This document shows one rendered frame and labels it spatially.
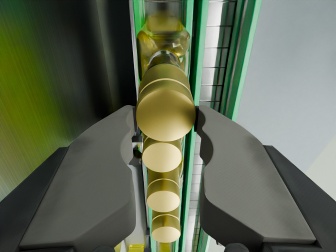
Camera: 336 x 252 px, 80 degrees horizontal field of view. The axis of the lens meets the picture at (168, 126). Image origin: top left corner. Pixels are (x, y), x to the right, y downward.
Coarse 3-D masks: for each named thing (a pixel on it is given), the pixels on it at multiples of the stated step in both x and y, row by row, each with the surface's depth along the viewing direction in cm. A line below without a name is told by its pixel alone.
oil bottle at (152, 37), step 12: (144, 24) 25; (156, 24) 25; (168, 24) 25; (180, 24) 25; (144, 36) 19; (156, 36) 19; (168, 36) 19; (180, 36) 19; (144, 48) 19; (156, 48) 19; (168, 48) 19; (180, 48) 19; (144, 60) 20; (180, 60) 20; (144, 72) 20
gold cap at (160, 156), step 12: (144, 144) 17; (156, 144) 16; (168, 144) 16; (180, 144) 18; (144, 156) 17; (156, 156) 17; (168, 156) 17; (180, 156) 17; (156, 168) 17; (168, 168) 17
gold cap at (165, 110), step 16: (160, 64) 14; (144, 80) 13; (160, 80) 11; (176, 80) 12; (144, 96) 10; (160, 96) 10; (176, 96) 10; (144, 112) 11; (160, 112) 11; (176, 112) 11; (192, 112) 11; (144, 128) 11; (160, 128) 11; (176, 128) 11
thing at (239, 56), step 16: (240, 0) 33; (256, 0) 28; (240, 16) 34; (256, 16) 29; (240, 32) 34; (240, 48) 33; (240, 64) 33; (224, 80) 42; (240, 80) 34; (224, 96) 42; (240, 96) 36; (224, 112) 43; (208, 240) 60
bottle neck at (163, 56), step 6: (156, 54) 18; (162, 54) 18; (168, 54) 18; (174, 54) 19; (150, 60) 19; (156, 60) 16; (162, 60) 16; (168, 60) 16; (174, 60) 17; (150, 66) 16
